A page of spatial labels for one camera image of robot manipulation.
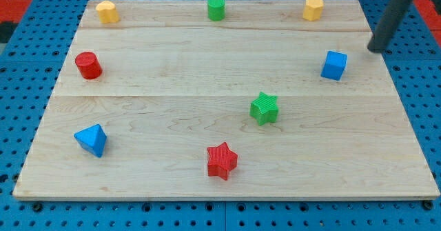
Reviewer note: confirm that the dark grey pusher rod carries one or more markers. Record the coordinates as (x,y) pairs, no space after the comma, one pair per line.
(388,24)

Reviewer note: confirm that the yellow hexagon block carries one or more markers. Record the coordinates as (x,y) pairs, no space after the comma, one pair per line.
(313,10)

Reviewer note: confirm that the blue cube block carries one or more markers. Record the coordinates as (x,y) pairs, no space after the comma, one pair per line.
(334,65)

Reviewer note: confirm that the green star block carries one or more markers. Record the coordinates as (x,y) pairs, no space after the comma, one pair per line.
(264,108)

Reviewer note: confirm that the green cylinder block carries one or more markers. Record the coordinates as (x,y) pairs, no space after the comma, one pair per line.
(216,10)

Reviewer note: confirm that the red star block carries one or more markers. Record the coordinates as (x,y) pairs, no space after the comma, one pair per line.
(221,161)

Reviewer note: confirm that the wooden board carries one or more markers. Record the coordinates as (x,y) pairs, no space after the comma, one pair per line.
(175,83)

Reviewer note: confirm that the yellow heart block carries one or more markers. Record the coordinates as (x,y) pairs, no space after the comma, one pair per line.
(107,12)

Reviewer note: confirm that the red cylinder block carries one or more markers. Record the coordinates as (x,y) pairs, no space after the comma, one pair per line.
(88,65)

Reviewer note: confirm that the blue triangle block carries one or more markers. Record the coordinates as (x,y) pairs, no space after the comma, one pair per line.
(92,139)

